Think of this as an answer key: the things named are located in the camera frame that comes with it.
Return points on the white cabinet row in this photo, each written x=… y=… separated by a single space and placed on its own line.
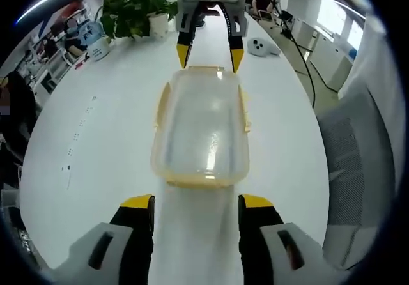
x=319 y=45

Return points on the clear container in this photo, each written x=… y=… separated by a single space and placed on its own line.
x=198 y=122

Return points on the white handheld controller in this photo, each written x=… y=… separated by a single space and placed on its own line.
x=262 y=47

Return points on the green potted plant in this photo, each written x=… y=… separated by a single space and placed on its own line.
x=134 y=10

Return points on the grey mesh office chair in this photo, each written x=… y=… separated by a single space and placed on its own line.
x=345 y=170

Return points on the white plant pot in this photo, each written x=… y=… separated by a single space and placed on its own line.
x=158 y=25

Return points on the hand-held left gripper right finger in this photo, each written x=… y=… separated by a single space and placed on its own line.
x=255 y=243

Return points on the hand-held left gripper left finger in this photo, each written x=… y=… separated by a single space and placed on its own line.
x=134 y=243

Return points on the small red item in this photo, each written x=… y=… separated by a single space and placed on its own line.
x=80 y=65

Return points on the curved ceiling light strip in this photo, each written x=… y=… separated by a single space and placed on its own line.
x=64 y=0

